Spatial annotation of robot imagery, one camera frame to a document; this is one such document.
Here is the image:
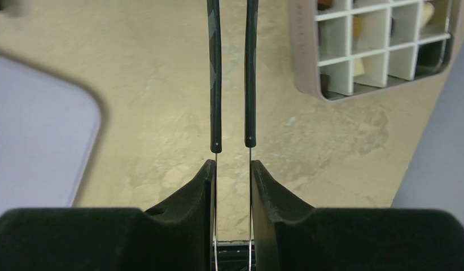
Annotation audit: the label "metal tweezers black tips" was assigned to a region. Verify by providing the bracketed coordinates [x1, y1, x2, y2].
[207, 1, 259, 270]

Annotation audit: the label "lilac plastic tray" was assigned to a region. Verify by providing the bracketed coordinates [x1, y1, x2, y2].
[0, 56, 102, 216]

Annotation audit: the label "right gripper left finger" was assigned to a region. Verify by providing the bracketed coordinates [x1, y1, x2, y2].
[0, 160, 216, 270]

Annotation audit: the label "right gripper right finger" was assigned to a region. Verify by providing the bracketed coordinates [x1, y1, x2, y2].
[250, 160, 464, 270]

